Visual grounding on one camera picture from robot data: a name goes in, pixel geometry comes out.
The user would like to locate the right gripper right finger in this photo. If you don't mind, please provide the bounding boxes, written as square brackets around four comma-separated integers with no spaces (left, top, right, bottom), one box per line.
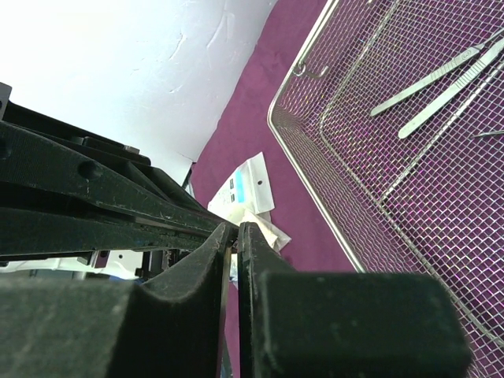
[237,223,473,377]

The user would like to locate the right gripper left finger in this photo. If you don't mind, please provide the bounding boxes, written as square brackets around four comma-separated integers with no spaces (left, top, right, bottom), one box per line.
[1,224,232,377]

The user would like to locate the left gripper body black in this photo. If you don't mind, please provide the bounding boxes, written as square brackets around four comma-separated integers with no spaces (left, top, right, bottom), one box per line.
[1,83,205,212]

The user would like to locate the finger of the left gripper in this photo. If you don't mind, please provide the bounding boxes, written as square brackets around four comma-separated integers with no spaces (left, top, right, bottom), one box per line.
[1,122,221,235]
[1,208,206,256]

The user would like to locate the purple cloth wrap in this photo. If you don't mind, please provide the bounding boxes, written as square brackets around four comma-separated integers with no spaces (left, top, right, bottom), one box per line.
[191,1,354,272]

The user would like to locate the white gauze packet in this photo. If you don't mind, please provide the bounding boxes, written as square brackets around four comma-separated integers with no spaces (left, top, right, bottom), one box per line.
[207,152,275,224]

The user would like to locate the wire mesh metal tray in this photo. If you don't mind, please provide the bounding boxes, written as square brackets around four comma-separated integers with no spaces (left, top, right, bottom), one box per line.
[268,1,503,359]

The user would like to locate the wide metal tweezers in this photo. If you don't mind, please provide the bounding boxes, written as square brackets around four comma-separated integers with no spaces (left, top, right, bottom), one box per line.
[472,130,504,139]

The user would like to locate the metal scalpel handle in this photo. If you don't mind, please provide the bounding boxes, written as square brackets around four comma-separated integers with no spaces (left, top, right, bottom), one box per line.
[370,29,503,117]
[398,39,504,139]

